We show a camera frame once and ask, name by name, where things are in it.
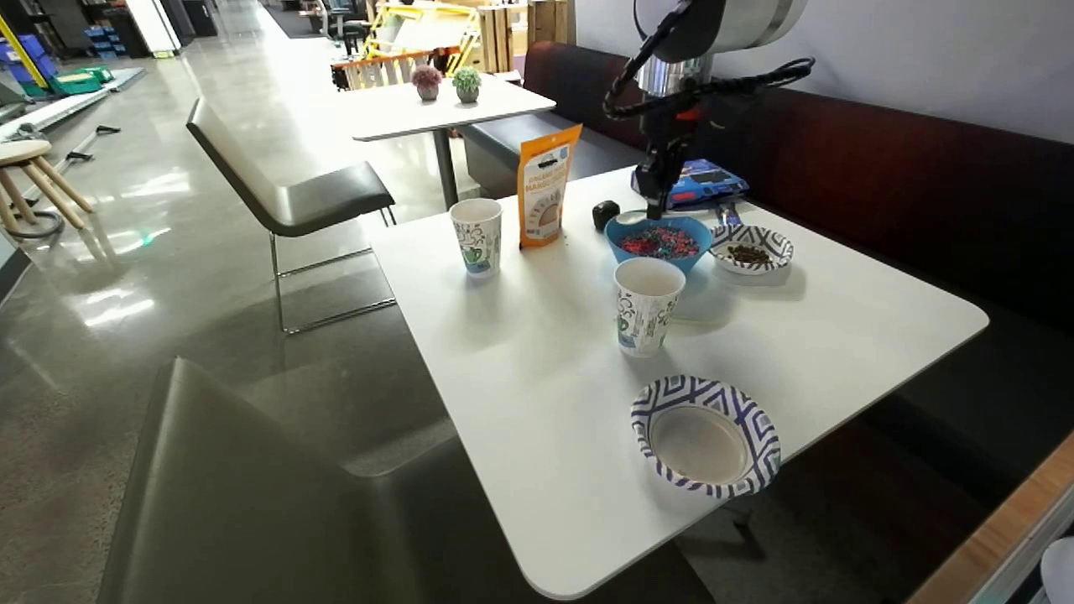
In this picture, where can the blue green storage bins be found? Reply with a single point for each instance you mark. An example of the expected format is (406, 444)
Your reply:
(54, 74)

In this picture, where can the wooden stool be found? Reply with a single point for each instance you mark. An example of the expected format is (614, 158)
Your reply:
(26, 154)

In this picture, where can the red plant pot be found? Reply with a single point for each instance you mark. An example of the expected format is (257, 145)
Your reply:
(427, 85)

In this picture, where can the black seat metal chair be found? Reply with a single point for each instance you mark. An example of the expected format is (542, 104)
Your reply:
(322, 194)

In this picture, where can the blue patterned bowl with food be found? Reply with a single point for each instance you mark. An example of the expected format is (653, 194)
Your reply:
(771, 236)

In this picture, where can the blue plastic bowl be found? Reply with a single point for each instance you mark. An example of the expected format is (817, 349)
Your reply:
(614, 231)

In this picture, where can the wooden ledge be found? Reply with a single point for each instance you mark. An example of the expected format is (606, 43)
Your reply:
(994, 539)

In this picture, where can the brown food pieces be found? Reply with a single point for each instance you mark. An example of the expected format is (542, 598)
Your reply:
(749, 256)

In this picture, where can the white cap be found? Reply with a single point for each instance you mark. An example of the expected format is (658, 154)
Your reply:
(1060, 570)

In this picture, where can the orange snack pouch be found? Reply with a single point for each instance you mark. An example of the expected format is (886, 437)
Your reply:
(545, 190)

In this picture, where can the grey padded chair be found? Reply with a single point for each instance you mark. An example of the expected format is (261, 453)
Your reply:
(247, 504)

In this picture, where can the red green blue pebbles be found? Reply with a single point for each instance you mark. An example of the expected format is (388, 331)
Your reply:
(682, 241)

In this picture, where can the empty blue patterned paper bowl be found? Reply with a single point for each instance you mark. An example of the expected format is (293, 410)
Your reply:
(658, 405)

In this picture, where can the small black object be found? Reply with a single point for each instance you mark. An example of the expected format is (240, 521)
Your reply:
(606, 216)

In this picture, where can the green plant pot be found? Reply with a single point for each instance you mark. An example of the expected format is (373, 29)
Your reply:
(466, 85)

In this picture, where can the wooden slatted furniture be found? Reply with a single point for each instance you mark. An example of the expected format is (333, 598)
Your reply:
(381, 69)

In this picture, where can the floral paper cup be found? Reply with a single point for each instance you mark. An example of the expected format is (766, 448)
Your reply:
(645, 318)
(478, 236)

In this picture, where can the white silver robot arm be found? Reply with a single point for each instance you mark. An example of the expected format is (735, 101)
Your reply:
(738, 21)

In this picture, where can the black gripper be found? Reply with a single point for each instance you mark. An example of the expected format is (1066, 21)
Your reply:
(674, 137)

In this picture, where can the blue cardboard box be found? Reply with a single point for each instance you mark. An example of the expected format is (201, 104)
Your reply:
(716, 186)

